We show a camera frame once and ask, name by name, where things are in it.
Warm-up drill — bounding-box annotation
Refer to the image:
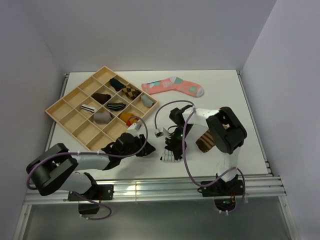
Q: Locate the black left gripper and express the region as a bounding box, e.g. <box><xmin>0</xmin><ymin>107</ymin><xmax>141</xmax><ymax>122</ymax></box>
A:
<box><xmin>120</xmin><ymin>134</ymin><xmax>156</xmax><ymax>159</ymax></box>

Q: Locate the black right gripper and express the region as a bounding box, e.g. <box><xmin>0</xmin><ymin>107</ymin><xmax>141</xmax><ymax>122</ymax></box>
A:
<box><xmin>166</xmin><ymin>123</ymin><xmax>194</xmax><ymax>160</ymax></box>

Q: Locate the wooden compartment tray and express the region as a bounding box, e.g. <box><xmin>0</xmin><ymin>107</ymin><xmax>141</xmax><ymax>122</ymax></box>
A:
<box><xmin>45</xmin><ymin>66</ymin><xmax>159</xmax><ymax>151</ymax></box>

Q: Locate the black striped rolled sock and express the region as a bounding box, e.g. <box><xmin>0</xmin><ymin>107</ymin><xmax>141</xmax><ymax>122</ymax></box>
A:
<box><xmin>106</xmin><ymin>102</ymin><xmax>127</xmax><ymax>112</ymax></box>

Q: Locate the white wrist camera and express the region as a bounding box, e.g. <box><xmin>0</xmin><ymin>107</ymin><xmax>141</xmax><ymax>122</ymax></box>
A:
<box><xmin>126</xmin><ymin>121</ymin><xmax>142</xmax><ymax>137</ymax></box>
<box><xmin>155</xmin><ymin>127</ymin><xmax>170</xmax><ymax>138</ymax></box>

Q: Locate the aluminium front rail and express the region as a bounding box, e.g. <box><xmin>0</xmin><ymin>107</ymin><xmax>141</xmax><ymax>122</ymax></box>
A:
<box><xmin>23</xmin><ymin>175</ymin><xmax>286</xmax><ymax>205</ymax></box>

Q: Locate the brown striped sock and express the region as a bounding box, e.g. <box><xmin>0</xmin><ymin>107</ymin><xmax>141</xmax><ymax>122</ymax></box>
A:
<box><xmin>195</xmin><ymin>129</ymin><xmax>215</xmax><ymax>153</ymax></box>

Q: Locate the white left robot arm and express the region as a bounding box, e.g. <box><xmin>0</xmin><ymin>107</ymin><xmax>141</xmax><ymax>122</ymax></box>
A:
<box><xmin>26</xmin><ymin>132</ymin><xmax>156</xmax><ymax>200</ymax></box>

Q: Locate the beige grey rolled sock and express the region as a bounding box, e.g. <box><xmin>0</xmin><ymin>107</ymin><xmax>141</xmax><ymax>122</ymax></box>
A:
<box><xmin>93</xmin><ymin>112</ymin><xmax>113</xmax><ymax>125</ymax></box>

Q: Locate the dark brown rolled sock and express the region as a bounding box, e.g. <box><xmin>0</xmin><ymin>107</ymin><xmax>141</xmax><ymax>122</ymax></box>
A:
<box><xmin>91</xmin><ymin>92</ymin><xmax>112</xmax><ymax>105</ymax></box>

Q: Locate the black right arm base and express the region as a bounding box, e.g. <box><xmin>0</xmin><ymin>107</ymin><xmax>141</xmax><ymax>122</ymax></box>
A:
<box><xmin>197</xmin><ymin>174</ymin><xmax>246</xmax><ymax>213</ymax></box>

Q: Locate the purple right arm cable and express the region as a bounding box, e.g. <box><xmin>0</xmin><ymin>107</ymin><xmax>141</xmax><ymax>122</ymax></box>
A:
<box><xmin>154</xmin><ymin>99</ymin><xmax>247</xmax><ymax>216</ymax></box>

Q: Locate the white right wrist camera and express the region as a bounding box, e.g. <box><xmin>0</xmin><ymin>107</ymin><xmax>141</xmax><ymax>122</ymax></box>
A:
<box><xmin>155</xmin><ymin>127</ymin><xmax>170</xmax><ymax>138</ymax></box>

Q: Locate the brown argyle rolled sock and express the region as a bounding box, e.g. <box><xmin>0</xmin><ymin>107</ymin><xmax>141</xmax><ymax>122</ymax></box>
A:
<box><xmin>122</xmin><ymin>85</ymin><xmax>141</xmax><ymax>100</ymax></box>

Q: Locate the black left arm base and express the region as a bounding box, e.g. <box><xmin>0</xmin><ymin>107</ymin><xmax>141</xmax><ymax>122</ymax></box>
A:
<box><xmin>67</xmin><ymin>184</ymin><xmax>114</xmax><ymax>221</ymax></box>

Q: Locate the pink patterned sock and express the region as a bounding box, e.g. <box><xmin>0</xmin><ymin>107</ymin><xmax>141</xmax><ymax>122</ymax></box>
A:
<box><xmin>141</xmin><ymin>76</ymin><xmax>205</xmax><ymax>98</ymax></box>

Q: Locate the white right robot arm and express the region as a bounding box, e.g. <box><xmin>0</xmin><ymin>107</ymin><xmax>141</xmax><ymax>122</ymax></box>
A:
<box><xmin>160</xmin><ymin>104</ymin><xmax>247</xmax><ymax>195</ymax></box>

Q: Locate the mustard rolled sock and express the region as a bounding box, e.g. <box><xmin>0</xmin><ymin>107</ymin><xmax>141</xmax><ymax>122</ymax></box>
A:
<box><xmin>119</xmin><ymin>112</ymin><xmax>139</xmax><ymax>127</ymax></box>

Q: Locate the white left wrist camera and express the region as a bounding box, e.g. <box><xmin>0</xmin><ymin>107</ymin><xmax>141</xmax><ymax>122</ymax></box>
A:
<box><xmin>126</xmin><ymin>121</ymin><xmax>142</xmax><ymax>137</ymax></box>

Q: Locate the white black striped sock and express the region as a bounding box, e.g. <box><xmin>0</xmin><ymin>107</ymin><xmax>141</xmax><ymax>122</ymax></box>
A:
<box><xmin>160</xmin><ymin>148</ymin><xmax>181</xmax><ymax>163</ymax></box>

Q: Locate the white black rolled sock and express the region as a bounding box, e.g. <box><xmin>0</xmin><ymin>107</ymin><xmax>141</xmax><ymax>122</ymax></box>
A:
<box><xmin>80</xmin><ymin>104</ymin><xmax>97</xmax><ymax>114</ymax></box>

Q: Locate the dark navy rolled sock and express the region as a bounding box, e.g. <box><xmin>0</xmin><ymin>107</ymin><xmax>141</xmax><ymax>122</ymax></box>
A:
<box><xmin>109</xmin><ymin>77</ymin><xmax>125</xmax><ymax>92</ymax></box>

